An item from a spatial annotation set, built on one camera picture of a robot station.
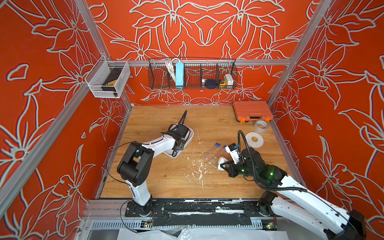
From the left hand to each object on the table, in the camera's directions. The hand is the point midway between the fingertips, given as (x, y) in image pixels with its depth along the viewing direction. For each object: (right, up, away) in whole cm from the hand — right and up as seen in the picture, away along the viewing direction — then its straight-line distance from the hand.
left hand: (176, 143), depth 95 cm
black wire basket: (+13, +48, +2) cm, 49 cm away
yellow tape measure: (+31, +38, -1) cm, 49 cm away
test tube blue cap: (+27, -1, +2) cm, 27 cm away
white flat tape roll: (+53, +2, +3) cm, 53 cm away
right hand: (+23, -8, -22) cm, 33 cm away
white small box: (+33, +40, -4) cm, 52 cm away
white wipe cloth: (+25, -5, -21) cm, 33 cm away
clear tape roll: (+61, +11, +11) cm, 63 cm away
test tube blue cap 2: (+24, -8, -3) cm, 26 cm away
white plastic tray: (-3, -4, -10) cm, 11 cm away
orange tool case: (+57, +22, +17) cm, 63 cm away
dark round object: (+23, +39, +2) cm, 45 cm away
